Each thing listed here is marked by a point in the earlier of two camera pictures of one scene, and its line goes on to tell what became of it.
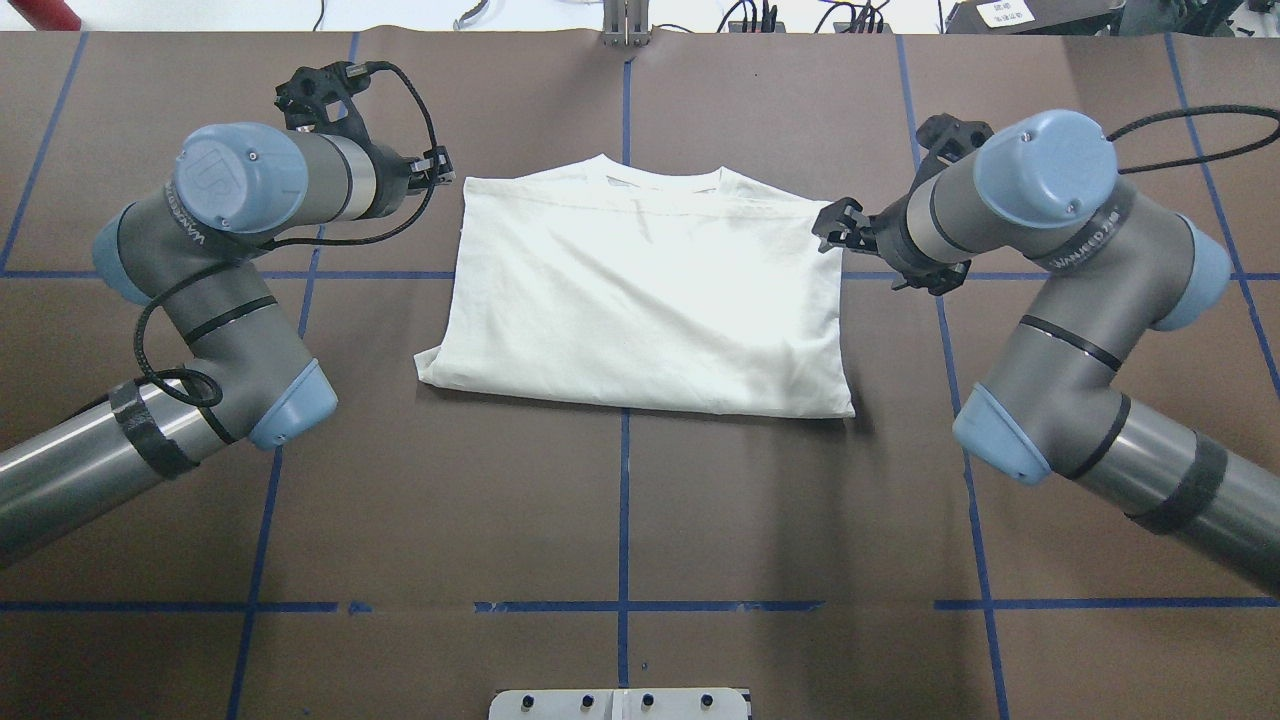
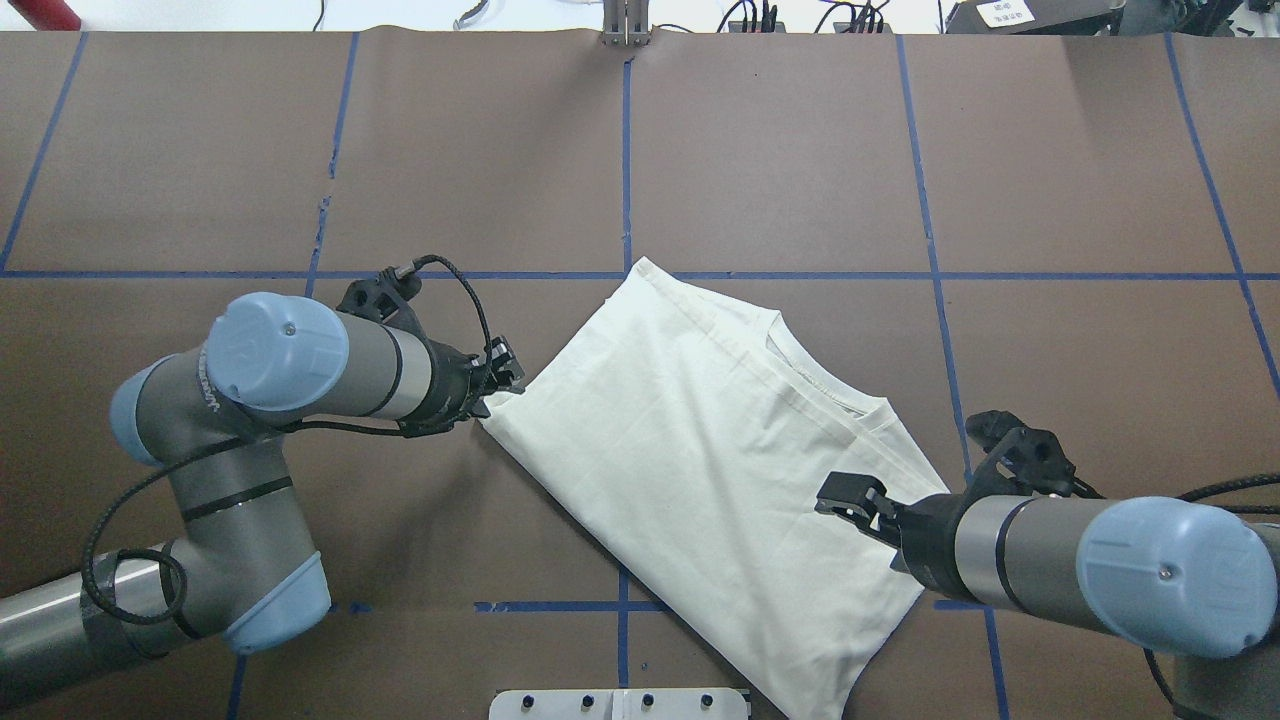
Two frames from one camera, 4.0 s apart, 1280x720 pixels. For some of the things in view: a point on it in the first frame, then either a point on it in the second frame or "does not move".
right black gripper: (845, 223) -> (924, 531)
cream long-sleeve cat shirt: (593, 282) -> (689, 431)
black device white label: (1033, 16) does not move
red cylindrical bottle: (47, 15) does not move
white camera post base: (618, 704) does not move
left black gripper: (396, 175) -> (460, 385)
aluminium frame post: (626, 23) does not move
